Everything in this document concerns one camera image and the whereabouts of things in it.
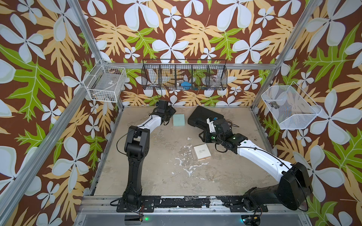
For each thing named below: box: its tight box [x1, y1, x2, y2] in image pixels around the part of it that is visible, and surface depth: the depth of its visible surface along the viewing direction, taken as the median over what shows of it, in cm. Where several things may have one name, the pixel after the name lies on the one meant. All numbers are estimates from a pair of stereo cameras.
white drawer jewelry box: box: [193, 143, 212, 162], surface depth 93 cm
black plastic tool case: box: [187, 105, 224, 131], surface depth 112 cm
